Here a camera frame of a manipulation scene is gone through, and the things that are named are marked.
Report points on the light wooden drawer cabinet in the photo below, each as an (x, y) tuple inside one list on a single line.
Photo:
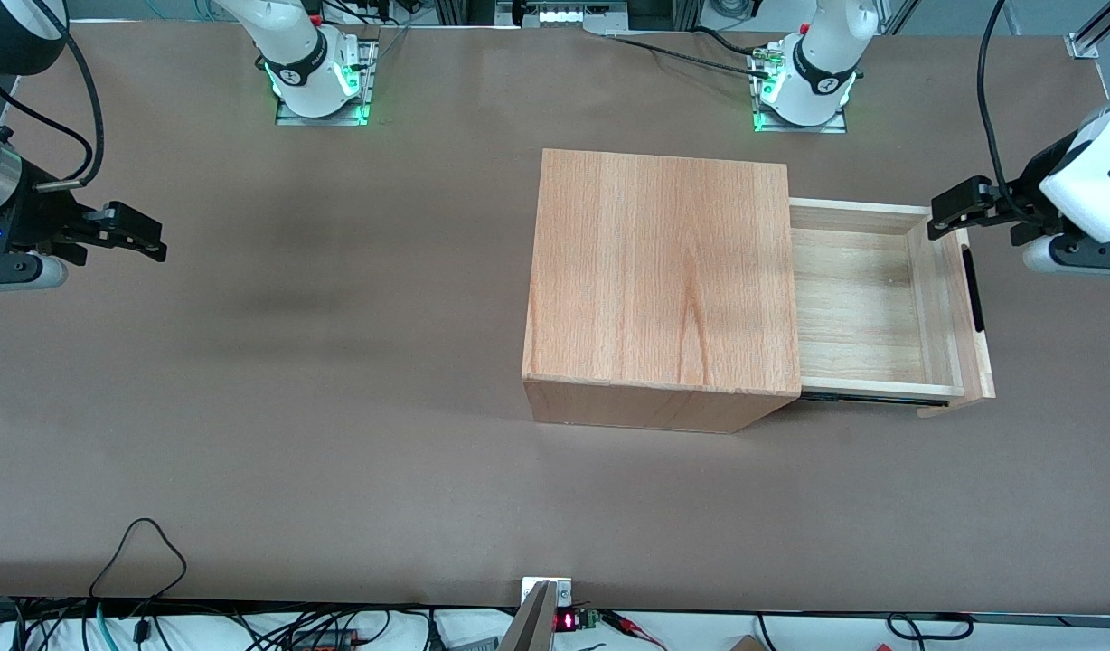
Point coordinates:
[(654, 271)]

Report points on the silver camera mount bracket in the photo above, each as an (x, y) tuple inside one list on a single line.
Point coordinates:
[(559, 589)]

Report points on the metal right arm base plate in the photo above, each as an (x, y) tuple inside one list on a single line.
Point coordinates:
[(324, 120)]

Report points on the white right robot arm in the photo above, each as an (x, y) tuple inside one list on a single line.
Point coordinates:
[(293, 45)]

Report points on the red clip test leads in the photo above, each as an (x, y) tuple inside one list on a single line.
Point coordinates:
[(627, 624)]

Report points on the white lit control box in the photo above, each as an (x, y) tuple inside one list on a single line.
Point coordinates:
[(564, 14)]

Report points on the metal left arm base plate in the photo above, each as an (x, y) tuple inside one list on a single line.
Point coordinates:
[(799, 129)]

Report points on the red digit display module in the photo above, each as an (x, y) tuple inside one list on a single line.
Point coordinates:
[(569, 621)]

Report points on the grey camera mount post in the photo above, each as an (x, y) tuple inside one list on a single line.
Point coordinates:
[(530, 624)]

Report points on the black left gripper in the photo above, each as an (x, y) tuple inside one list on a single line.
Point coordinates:
[(1023, 190)]

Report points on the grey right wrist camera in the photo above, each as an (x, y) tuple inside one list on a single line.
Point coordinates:
[(22, 272)]

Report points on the aluminium frame profile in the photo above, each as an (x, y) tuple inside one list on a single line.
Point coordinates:
[(1093, 36)]

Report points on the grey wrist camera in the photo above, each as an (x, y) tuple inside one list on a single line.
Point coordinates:
[(22, 272), (1075, 256)]

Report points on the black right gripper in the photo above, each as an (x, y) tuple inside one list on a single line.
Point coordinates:
[(32, 217)]

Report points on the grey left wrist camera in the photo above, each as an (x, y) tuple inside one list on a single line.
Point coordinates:
[(1075, 256)]

